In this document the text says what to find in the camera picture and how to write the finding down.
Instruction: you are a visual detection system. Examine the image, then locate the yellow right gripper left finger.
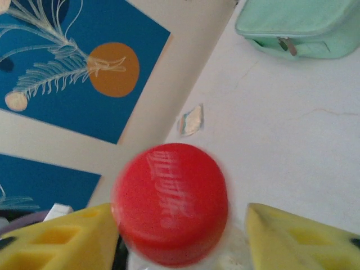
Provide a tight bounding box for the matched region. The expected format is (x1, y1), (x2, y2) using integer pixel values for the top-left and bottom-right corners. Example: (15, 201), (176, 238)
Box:
(0, 202), (120, 270)

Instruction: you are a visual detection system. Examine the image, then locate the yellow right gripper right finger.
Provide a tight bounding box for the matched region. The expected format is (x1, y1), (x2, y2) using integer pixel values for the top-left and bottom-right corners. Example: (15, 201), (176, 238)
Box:
(246, 202), (360, 270)

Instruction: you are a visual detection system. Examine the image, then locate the Coca-Cola plastic bottle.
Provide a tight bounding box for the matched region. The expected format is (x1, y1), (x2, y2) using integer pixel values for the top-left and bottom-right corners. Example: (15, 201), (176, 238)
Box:
(111, 142), (254, 270)

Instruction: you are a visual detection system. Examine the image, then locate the tan sponge packet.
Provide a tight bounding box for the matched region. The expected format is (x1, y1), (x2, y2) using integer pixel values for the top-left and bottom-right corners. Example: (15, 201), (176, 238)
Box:
(177, 103), (205, 137)

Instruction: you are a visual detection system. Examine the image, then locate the mint green zip pouch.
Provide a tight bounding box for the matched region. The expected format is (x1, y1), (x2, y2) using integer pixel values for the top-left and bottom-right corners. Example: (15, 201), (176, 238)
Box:
(235, 0), (360, 60)

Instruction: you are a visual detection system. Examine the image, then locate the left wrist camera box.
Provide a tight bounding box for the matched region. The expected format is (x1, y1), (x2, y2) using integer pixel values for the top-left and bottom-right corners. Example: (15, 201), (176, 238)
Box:
(42, 202), (74, 223)

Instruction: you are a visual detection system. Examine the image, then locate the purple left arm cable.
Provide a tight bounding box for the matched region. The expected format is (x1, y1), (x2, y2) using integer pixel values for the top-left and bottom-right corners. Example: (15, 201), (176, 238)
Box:
(0, 210), (50, 236)

